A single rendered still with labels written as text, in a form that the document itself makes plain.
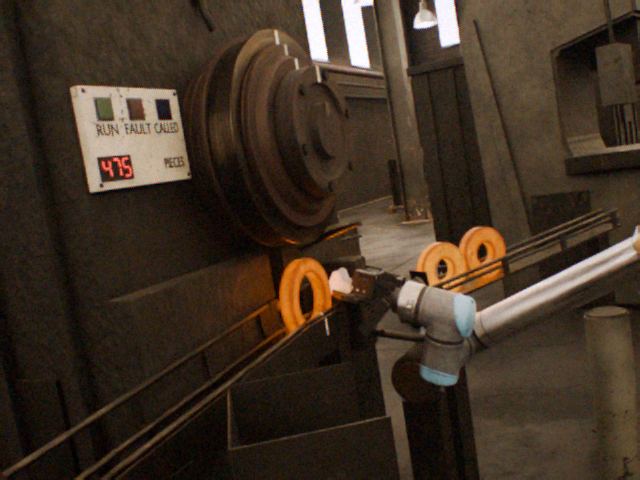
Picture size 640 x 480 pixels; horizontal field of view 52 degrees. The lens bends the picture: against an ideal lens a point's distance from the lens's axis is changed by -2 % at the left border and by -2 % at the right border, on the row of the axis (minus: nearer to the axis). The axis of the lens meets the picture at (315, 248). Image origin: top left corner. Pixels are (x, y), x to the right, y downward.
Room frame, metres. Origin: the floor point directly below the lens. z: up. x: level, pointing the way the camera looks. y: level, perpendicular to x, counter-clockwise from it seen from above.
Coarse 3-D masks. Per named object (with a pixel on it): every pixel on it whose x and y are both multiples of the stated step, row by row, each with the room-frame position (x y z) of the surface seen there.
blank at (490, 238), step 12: (480, 228) 1.88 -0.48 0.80; (492, 228) 1.90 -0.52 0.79; (468, 240) 1.86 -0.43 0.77; (480, 240) 1.88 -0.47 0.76; (492, 240) 1.90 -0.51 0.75; (468, 252) 1.86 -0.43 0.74; (492, 252) 1.91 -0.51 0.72; (504, 252) 1.92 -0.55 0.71; (468, 264) 1.85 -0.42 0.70; (480, 264) 1.87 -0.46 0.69; (468, 276) 1.89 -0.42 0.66; (492, 276) 1.89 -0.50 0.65
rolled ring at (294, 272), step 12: (300, 264) 1.46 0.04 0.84; (312, 264) 1.50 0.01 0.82; (288, 276) 1.43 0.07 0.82; (300, 276) 1.45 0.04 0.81; (312, 276) 1.53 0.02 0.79; (324, 276) 1.54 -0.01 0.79; (288, 288) 1.42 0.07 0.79; (312, 288) 1.55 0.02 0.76; (324, 288) 1.54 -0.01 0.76; (288, 300) 1.41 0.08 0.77; (324, 300) 1.53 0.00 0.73; (288, 312) 1.41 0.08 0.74; (300, 312) 1.43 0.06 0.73; (312, 312) 1.53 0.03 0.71; (288, 324) 1.42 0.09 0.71
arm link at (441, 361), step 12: (432, 348) 1.45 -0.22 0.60; (444, 348) 1.44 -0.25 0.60; (456, 348) 1.44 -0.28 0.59; (468, 348) 1.51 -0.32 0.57; (432, 360) 1.45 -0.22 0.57; (444, 360) 1.44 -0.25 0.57; (456, 360) 1.45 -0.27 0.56; (420, 372) 1.49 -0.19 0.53; (432, 372) 1.45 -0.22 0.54; (444, 372) 1.45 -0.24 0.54; (456, 372) 1.46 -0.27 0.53; (444, 384) 1.46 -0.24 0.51
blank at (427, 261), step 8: (432, 248) 1.80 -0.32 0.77; (440, 248) 1.81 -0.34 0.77; (448, 248) 1.82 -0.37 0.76; (456, 248) 1.84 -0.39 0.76; (424, 256) 1.80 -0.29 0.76; (432, 256) 1.80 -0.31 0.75; (440, 256) 1.81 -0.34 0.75; (448, 256) 1.82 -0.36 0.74; (456, 256) 1.84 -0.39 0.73; (416, 264) 1.81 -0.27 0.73; (424, 264) 1.79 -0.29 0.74; (432, 264) 1.80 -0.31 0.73; (448, 264) 1.85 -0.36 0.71; (456, 264) 1.83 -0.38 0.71; (464, 264) 1.85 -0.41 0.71; (432, 272) 1.80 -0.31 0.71; (448, 272) 1.85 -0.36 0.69; (456, 272) 1.83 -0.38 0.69; (432, 280) 1.79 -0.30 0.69; (456, 280) 1.83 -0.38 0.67; (456, 288) 1.83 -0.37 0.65
